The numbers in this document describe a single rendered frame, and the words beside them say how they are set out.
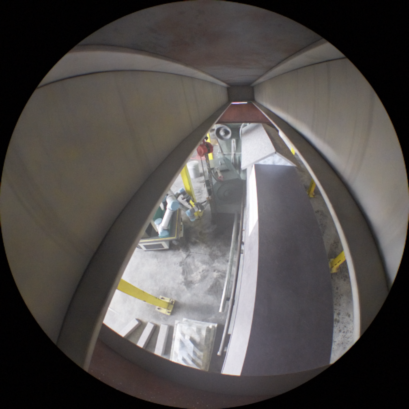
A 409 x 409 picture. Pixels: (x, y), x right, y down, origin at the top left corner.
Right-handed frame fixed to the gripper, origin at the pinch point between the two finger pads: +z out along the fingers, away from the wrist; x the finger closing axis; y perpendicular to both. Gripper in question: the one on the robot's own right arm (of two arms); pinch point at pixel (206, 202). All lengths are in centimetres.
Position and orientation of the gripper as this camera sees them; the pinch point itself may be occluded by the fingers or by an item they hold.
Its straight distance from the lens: 195.9
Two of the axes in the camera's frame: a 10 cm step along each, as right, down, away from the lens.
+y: 1.6, 7.2, 6.7
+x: 5.7, 4.9, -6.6
